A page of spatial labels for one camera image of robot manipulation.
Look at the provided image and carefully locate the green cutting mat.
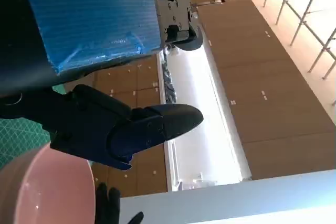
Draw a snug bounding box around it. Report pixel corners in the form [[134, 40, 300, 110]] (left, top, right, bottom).
[[0, 84, 66, 168]]

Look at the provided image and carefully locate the white metal grid frame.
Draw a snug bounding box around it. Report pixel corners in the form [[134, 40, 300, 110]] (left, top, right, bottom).
[[244, 0, 336, 80]]

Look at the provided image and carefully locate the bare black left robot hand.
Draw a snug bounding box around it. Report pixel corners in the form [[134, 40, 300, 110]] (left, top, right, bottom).
[[0, 0, 204, 171]]

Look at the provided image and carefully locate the pink bowl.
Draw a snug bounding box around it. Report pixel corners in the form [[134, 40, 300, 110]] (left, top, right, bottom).
[[0, 144, 97, 224]]

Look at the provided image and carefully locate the black knitted glove right hand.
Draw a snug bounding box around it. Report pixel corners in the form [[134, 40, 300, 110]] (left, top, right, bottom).
[[93, 182, 144, 224]]

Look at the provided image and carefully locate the braided dark cable sleeve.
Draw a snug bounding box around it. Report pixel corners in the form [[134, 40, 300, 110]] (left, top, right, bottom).
[[160, 49, 177, 104]]

